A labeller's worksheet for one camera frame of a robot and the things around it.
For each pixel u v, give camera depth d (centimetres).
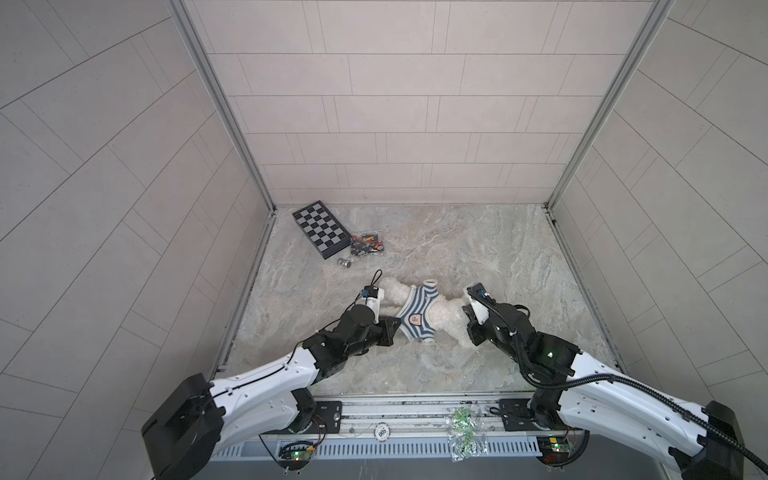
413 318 77
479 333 67
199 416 45
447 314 77
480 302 54
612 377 48
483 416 72
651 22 72
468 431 69
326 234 104
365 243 102
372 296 71
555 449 68
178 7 70
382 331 68
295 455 64
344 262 98
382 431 69
